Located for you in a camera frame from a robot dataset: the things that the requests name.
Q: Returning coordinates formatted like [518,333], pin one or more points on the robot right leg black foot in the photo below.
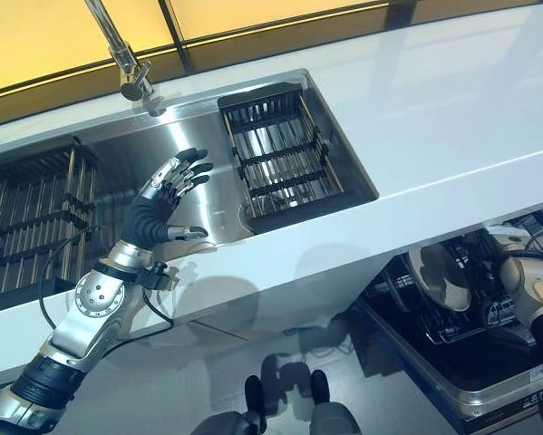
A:
[320,389]

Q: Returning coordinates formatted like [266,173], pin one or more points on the chrome kitchen faucet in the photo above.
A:
[126,63]

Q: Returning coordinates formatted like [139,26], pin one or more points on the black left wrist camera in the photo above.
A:
[155,275]

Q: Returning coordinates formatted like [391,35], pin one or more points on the robot leg black foot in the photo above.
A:
[253,394]
[320,389]

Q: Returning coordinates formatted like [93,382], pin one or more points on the white cabinet front panel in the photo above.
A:
[298,331]

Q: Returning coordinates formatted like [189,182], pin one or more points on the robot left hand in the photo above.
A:
[146,222]

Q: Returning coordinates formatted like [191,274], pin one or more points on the stainless steel sink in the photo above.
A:
[171,140]

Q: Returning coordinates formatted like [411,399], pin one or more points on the robot right silver arm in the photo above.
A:
[538,294]

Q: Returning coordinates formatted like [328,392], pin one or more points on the robot left leg black foot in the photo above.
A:
[253,394]

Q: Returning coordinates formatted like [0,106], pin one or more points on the robot left silver arm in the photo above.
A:
[90,308]

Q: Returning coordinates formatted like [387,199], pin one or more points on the black dish rack with rods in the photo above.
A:
[280,154]
[26,217]

